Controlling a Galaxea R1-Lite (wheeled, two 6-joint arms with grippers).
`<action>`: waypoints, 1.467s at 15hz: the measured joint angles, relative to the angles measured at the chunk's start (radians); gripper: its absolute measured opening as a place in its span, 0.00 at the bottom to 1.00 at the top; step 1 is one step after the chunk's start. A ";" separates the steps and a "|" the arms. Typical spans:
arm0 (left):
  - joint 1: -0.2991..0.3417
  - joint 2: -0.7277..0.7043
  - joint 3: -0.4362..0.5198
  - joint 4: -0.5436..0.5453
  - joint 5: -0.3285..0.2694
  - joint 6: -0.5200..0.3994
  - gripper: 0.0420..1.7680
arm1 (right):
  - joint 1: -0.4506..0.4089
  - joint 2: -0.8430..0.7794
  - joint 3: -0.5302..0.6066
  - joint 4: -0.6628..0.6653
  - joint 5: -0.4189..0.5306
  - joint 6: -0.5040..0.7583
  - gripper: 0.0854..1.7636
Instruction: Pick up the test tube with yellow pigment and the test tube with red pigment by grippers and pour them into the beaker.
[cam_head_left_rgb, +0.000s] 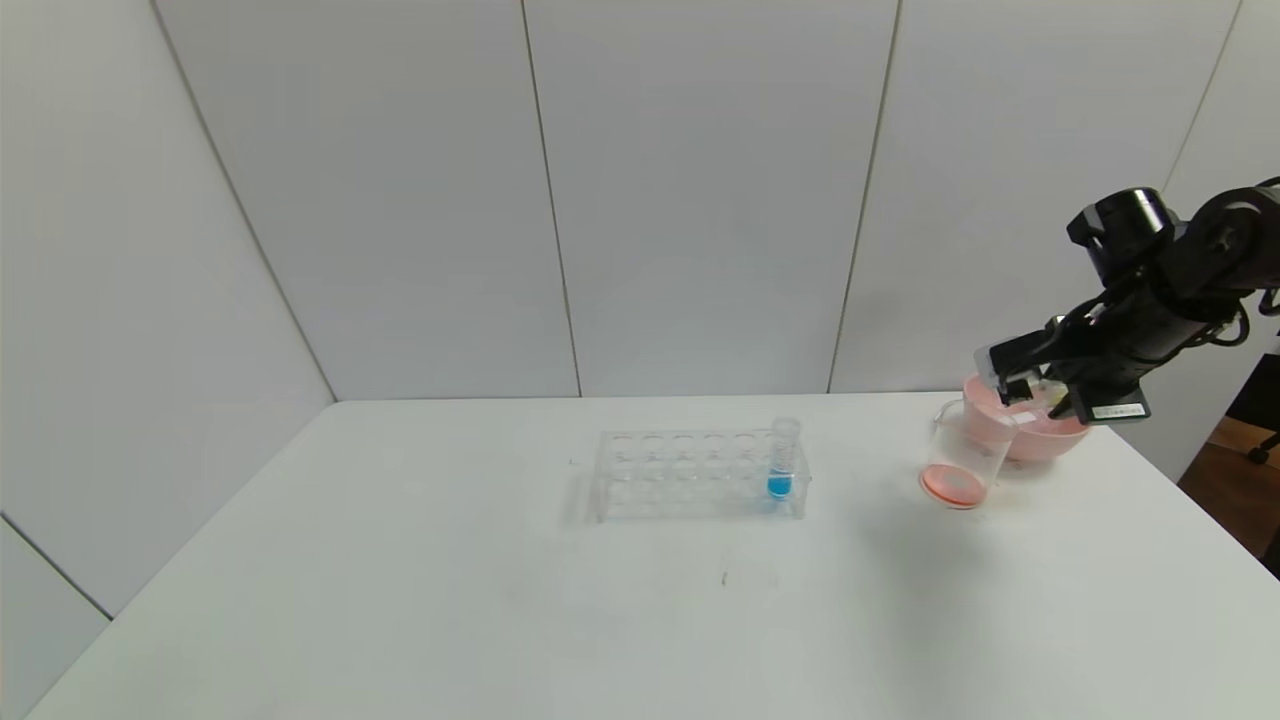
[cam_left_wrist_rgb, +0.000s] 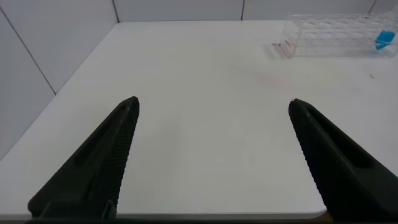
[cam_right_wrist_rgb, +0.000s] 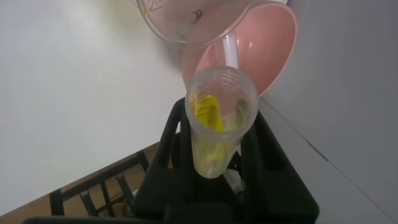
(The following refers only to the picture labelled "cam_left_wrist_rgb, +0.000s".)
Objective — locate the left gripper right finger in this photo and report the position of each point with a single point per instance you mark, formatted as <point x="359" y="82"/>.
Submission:
<point x="342" y="168"/>

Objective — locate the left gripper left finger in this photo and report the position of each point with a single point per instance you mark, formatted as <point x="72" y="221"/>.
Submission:
<point x="99" y="161"/>

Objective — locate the test tube with blue pigment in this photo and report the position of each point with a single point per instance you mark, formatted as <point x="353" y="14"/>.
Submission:
<point x="385" y="39"/>

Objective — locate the clear acrylic test tube rack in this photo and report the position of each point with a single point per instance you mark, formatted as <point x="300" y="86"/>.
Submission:
<point x="335" y="34"/>

